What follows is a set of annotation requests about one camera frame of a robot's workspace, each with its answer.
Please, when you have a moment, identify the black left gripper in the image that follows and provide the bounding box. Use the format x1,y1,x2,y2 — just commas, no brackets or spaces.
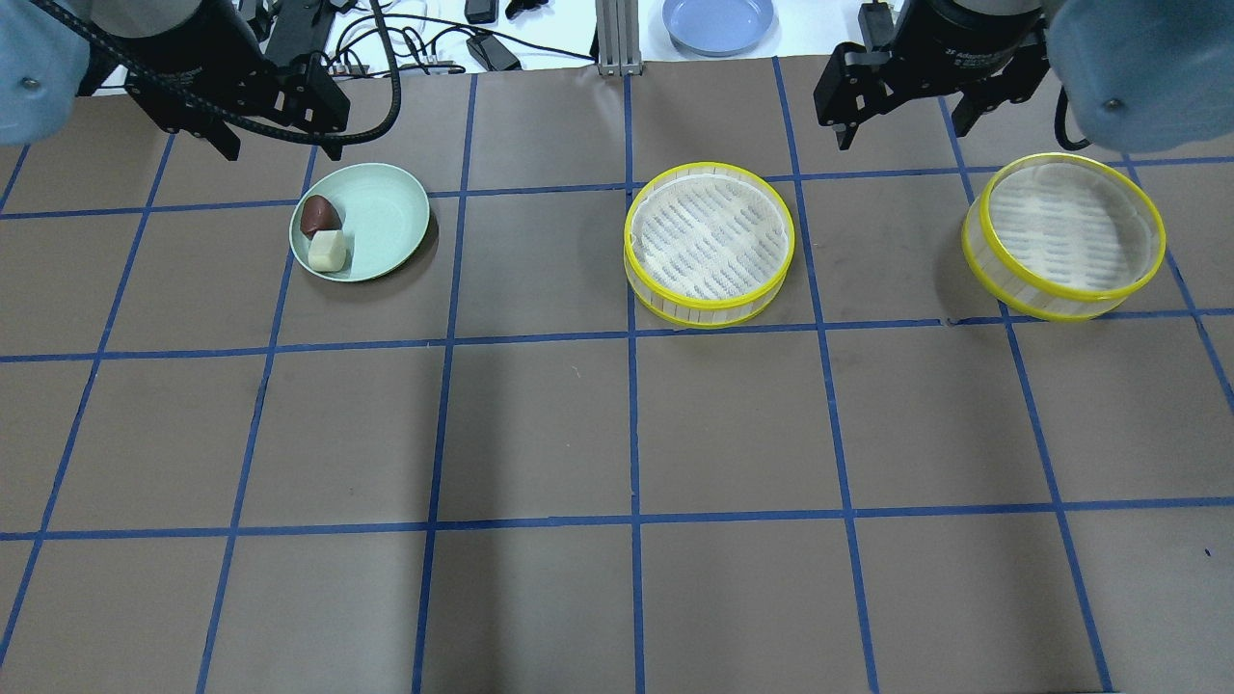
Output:
116,1,350,162

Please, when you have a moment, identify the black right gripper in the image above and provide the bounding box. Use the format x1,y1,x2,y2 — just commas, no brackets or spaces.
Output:
814,1,1049,152

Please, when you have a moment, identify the brown bun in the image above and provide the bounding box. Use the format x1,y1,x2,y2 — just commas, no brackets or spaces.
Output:
299,194,342,240

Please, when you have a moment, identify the white bun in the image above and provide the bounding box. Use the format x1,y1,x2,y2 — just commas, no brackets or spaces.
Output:
306,228,349,274

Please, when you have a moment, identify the yellow steamer basket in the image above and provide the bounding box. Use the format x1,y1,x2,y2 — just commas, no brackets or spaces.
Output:
622,161,797,330
959,152,1167,322

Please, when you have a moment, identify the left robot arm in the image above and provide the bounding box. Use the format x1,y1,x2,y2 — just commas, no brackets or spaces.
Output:
1,1,350,161

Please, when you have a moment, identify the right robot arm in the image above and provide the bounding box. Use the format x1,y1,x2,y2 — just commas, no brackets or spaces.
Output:
814,1,1233,154

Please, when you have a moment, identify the light green plate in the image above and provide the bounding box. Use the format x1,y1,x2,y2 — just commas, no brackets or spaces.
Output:
286,163,432,282

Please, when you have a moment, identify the blue plate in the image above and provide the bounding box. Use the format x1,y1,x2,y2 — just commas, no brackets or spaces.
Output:
660,1,776,57

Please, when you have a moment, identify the black power adapter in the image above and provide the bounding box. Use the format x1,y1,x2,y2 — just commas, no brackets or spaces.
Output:
466,35,522,73

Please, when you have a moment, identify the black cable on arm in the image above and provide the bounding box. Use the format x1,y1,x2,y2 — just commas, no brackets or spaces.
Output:
30,0,404,146

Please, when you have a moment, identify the aluminium frame post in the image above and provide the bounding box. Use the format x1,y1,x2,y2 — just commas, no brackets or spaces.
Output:
595,0,644,77

